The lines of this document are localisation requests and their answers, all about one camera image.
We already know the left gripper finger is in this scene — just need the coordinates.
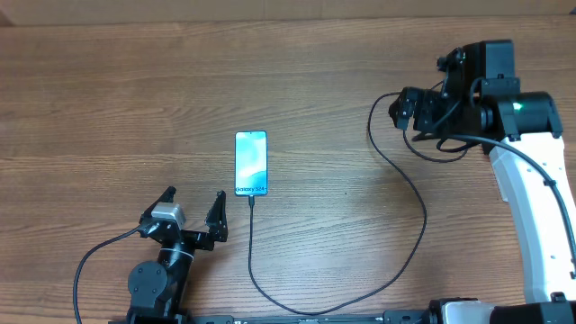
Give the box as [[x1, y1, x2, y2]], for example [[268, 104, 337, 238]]
[[205, 191, 229, 242], [138, 185, 177, 226]]

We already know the black USB charging cable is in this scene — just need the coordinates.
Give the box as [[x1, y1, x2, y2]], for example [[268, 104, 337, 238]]
[[247, 92, 472, 317]]

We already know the Samsung Galaxy smartphone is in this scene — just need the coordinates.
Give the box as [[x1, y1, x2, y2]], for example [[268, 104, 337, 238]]
[[235, 130, 268, 196]]

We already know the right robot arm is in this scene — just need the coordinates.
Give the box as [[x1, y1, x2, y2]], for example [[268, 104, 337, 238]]
[[384, 40, 575, 323]]

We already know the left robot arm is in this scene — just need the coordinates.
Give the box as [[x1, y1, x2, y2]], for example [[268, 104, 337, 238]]
[[126, 186, 229, 323]]

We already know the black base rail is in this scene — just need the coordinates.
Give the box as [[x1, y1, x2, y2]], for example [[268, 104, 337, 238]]
[[107, 309, 576, 324]]

